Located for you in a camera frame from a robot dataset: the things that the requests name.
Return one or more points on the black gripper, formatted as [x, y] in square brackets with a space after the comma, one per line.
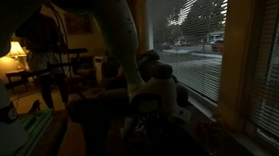
[151, 122]

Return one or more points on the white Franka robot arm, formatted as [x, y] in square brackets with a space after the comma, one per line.
[119, 39]

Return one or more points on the red parked car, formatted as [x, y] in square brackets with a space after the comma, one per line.
[218, 45]

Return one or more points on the grey sofa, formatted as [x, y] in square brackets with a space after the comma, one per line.
[95, 108]

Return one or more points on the dark upholstered chair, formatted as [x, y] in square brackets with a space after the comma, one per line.
[86, 73]

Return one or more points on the wide window blind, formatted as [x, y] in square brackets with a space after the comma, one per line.
[190, 40]

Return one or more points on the green lit device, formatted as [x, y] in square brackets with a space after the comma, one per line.
[54, 141]

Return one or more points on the small dark clamp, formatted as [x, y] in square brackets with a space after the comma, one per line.
[34, 106]

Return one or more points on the large green tree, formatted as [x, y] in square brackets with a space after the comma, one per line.
[205, 16]

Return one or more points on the long black boom bar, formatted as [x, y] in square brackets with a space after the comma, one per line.
[42, 71]

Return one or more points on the person in purple shirt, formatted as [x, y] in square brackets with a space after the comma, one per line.
[41, 45]

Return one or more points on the narrow window blind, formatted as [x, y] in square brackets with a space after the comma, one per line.
[274, 64]

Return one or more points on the dark wooden side table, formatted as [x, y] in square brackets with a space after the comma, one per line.
[16, 77]

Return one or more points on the table lamp with shade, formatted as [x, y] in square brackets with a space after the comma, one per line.
[16, 51]

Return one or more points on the black bar camera on stand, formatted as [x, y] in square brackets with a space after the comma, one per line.
[78, 51]

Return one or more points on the metal rail base plate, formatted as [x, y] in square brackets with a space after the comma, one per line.
[33, 129]

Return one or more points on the large framed wall picture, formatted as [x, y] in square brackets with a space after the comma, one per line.
[77, 24]

